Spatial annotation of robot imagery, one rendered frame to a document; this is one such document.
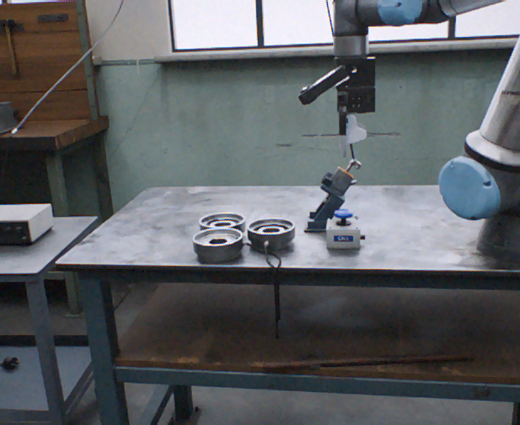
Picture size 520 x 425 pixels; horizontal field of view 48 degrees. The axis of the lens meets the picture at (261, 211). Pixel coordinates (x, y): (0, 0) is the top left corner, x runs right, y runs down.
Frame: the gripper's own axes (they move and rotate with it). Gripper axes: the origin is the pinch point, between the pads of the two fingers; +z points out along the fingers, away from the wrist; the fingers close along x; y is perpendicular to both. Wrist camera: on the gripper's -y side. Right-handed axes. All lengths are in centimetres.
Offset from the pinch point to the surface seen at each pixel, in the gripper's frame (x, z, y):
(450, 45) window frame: 140, -14, 45
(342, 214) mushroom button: -13.7, 11.0, 0.2
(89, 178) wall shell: 149, 45, -134
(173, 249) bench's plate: -16.3, 18.0, -36.5
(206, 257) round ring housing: -23.4, 16.9, -27.3
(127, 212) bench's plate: 10, 18, -57
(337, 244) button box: -15.5, 17.1, -0.8
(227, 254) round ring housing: -23.4, 16.1, -22.7
